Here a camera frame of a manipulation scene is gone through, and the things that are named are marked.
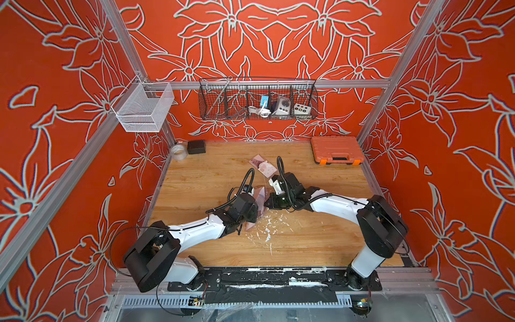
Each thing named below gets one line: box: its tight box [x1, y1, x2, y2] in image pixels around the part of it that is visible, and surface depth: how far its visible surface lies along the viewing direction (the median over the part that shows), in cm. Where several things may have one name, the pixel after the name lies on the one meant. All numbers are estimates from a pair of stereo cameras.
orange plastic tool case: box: [310, 135, 365, 166], surface depth 110 cm
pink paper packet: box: [248, 154, 278, 179], surface depth 111 cm
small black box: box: [187, 140, 206, 155], surface depth 116 cm
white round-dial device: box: [274, 95, 292, 116], surface depth 93 cm
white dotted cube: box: [293, 102, 312, 116], surface depth 96 cm
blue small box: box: [260, 95, 269, 109], surface depth 85 cm
